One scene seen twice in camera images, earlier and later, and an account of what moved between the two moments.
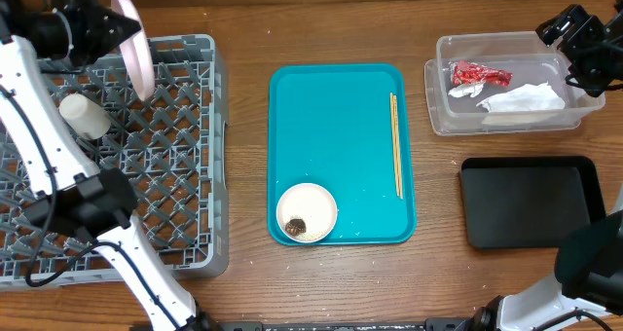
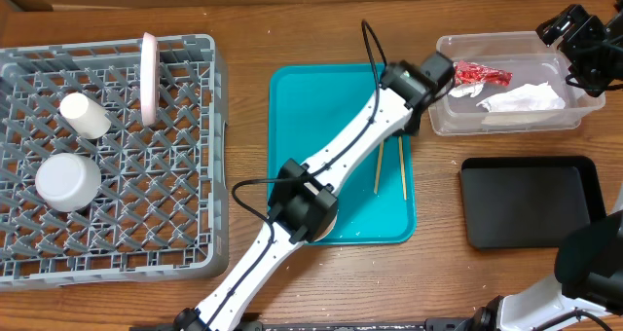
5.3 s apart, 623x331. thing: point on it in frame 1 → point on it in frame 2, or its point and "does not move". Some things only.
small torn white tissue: (463, 90) does not move
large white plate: (135, 49) → (150, 79)
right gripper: (582, 25) does not move
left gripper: (96, 19) → (413, 125)
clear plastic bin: (499, 82) does not move
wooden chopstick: (394, 144) → (379, 165)
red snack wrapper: (466, 73) does not move
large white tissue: (524, 97) does not move
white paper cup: (88, 120) does not move
